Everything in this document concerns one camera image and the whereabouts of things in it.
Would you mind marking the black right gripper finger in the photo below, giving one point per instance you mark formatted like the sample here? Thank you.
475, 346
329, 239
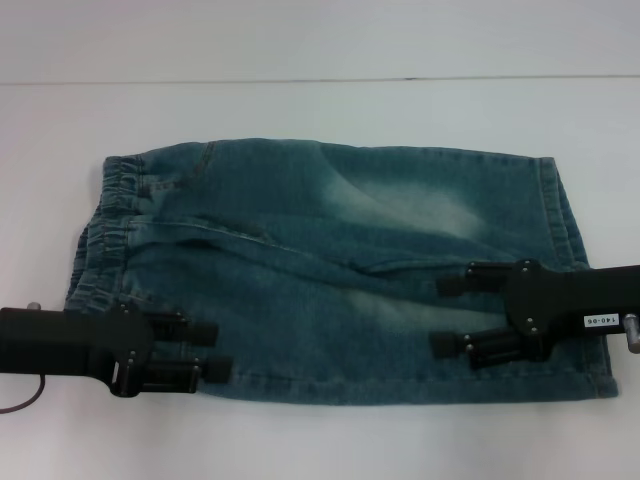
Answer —
480, 279
490, 347

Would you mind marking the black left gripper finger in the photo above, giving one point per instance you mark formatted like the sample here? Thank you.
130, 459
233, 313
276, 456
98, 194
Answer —
200, 335
217, 370

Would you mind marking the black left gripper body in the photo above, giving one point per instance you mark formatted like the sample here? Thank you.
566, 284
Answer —
75, 340

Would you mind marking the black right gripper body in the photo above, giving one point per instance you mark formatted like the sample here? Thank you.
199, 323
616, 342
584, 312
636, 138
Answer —
560, 305

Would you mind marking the blue denim shorts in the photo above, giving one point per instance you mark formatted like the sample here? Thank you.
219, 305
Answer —
320, 210

